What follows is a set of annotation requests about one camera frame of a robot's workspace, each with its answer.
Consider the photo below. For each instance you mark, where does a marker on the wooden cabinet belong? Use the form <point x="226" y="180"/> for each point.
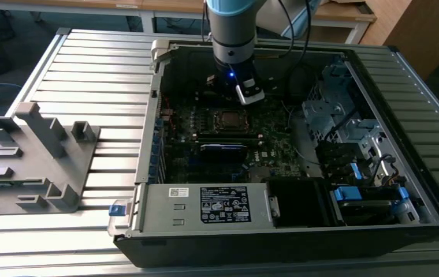
<point x="415" y="29"/>

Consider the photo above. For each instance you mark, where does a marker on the blue drive carrier latch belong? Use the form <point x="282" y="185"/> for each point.
<point x="402" y="192"/>
<point x="346" y="192"/>
<point x="354" y="170"/>

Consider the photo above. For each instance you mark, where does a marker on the CPU with silver top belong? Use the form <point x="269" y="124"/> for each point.
<point x="231" y="118"/>

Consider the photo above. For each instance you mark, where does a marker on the blue case latch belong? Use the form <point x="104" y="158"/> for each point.
<point x="116" y="210"/>

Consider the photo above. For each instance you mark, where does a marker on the black graphics card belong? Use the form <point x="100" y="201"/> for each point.
<point x="223" y="152"/>

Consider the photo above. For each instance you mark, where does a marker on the silver power supply unit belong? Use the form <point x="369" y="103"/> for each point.
<point x="158" y="210"/>

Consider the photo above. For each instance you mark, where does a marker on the grey plastic parts rack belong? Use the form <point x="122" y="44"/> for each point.
<point x="35" y="173"/>

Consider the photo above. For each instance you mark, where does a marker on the black plastic fan shroud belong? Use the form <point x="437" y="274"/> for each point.
<point x="301" y="202"/>

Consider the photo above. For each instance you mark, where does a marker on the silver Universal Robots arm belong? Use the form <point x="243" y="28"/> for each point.
<point x="231" y="31"/>

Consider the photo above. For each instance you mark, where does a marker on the black RAM slot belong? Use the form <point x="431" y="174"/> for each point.
<point x="227" y="134"/>
<point x="227" y="140"/>
<point x="227" y="137"/>

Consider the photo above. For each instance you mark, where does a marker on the wooden desk white frame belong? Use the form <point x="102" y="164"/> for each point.
<point x="335" y="15"/>
<point x="70" y="2"/>

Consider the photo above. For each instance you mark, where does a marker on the black PC case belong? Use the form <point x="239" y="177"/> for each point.
<point x="281" y="248"/>

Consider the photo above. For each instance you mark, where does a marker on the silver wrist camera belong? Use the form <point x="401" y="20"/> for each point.
<point x="251" y="93"/>

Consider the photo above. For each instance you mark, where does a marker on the green motherboard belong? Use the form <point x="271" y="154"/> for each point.
<point x="277" y="144"/>

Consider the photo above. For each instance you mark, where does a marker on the silver chipset heatsink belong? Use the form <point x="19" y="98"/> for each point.
<point x="261" y="172"/>

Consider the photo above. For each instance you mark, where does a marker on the black hard disk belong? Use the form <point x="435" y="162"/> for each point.
<point x="362" y="212"/>

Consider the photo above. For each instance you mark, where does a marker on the metal drive cage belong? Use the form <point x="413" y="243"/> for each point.
<point x="319" y="112"/>

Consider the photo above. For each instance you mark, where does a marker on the grey metal support bracket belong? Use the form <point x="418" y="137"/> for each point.
<point x="301" y="138"/>

